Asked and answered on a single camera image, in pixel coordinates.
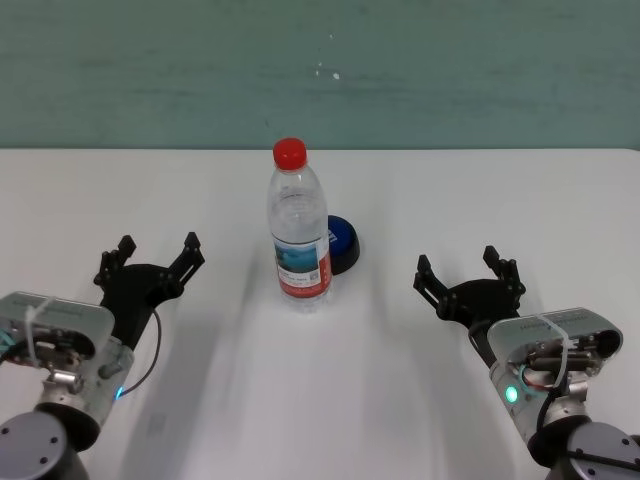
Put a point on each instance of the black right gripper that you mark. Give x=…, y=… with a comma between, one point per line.
x=475, y=300

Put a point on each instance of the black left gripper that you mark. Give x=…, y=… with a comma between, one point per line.
x=132, y=295

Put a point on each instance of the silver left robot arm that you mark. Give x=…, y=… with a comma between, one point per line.
x=30, y=440

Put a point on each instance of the blue push button black base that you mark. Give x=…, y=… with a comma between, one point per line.
x=344, y=242

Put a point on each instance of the clear water bottle red cap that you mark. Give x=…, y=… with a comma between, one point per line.
x=299, y=235

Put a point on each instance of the white zip tie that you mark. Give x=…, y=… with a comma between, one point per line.
x=33, y=325
x=562, y=345

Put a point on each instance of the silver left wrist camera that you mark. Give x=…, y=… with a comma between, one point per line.
x=75, y=312

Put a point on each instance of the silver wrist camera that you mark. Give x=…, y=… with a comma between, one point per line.
x=585, y=320
x=75, y=312

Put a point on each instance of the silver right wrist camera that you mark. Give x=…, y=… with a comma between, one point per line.
x=585, y=320

